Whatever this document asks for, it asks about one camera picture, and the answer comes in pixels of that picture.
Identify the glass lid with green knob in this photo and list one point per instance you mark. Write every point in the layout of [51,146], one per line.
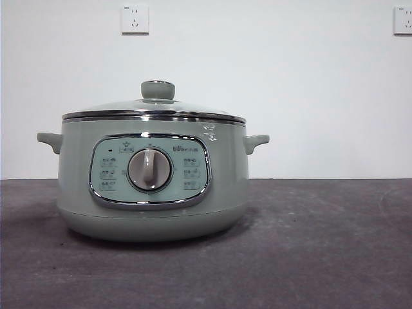
[157,90]

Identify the white wall socket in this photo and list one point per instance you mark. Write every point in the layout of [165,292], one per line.
[404,21]
[135,19]

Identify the green electric cooking pot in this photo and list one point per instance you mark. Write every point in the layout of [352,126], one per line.
[75,167]

